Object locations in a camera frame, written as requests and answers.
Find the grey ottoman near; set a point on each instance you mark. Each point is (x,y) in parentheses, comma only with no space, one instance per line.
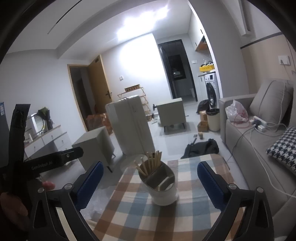
(97,147)

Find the beige trash bin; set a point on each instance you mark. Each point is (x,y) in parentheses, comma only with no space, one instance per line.
(213,118)

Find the grey sofa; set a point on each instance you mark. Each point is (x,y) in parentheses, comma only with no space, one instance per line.
(275,104)

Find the plaid tablecloth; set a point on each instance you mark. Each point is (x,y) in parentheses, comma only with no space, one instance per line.
(183,211)

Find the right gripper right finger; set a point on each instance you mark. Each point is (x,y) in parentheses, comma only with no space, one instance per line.
(257,221)

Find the houndstooth pillow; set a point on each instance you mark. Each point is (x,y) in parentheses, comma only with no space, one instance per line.
(284,149)

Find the black bag on floor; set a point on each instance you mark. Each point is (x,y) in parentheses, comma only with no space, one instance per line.
(201,148)

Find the yellow crate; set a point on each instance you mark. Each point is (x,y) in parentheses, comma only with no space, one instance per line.
(206,68)

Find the plastic bag on sofa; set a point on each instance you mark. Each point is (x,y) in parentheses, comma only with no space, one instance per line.
(236,113)

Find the grey ottoman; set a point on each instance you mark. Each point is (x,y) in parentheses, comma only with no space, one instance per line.
(171,113)
(97,147)

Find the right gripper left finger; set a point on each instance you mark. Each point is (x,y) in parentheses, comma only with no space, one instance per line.
(90,182)

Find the wooden door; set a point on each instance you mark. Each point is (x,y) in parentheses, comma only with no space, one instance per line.
(99,86)

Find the white suitcase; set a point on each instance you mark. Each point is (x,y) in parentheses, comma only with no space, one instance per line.
(130,126)

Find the grey ottoman far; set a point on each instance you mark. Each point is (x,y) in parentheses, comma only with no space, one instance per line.
(171,113)

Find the washing machine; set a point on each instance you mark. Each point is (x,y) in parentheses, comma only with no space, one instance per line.
(212,89)

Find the round mirror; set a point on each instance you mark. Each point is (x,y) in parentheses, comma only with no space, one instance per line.
(35,124)

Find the cardboard boxes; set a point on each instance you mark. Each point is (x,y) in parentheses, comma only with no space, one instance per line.
(202,125)

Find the white power strip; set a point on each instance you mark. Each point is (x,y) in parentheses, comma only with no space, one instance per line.
(259,124)

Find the bundle of wooden chopsticks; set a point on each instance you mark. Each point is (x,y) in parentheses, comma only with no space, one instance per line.
(149,166)

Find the white utensil holder cup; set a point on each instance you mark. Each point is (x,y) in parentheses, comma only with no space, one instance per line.
(161,185)

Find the white drawer cabinet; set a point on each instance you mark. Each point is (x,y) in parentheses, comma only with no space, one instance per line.
(47,143)

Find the wooden shoe rack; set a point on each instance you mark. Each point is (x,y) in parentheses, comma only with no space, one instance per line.
(138,90)

